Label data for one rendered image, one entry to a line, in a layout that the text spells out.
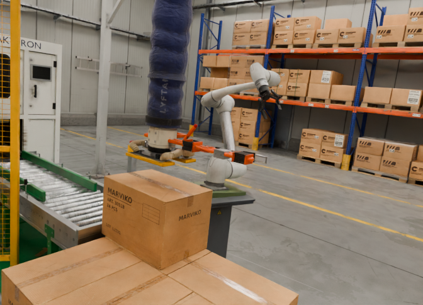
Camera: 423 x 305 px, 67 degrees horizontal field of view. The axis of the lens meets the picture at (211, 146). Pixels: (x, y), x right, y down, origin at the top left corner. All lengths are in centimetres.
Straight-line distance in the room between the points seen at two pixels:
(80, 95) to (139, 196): 1029
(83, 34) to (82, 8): 84
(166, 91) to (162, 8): 45
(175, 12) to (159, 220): 115
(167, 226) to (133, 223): 28
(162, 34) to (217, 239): 164
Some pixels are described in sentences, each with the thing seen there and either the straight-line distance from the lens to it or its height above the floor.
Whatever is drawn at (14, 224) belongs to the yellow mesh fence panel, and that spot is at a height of 41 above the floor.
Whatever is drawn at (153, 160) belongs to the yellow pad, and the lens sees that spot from 189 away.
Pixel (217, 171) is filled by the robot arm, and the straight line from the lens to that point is 256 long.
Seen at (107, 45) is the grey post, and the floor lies 214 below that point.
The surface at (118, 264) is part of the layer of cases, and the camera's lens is 199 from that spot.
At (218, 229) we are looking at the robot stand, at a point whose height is 46.
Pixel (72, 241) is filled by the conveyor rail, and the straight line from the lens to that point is 235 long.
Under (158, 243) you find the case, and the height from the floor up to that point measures 69.
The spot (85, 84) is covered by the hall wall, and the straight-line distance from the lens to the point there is 1216.
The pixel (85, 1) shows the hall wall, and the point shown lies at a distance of 1240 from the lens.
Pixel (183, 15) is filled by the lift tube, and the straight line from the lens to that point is 195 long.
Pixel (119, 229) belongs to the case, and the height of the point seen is 65.
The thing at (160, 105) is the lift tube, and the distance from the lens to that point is 190.
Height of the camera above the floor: 154
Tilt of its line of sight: 9 degrees down
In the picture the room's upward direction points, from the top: 6 degrees clockwise
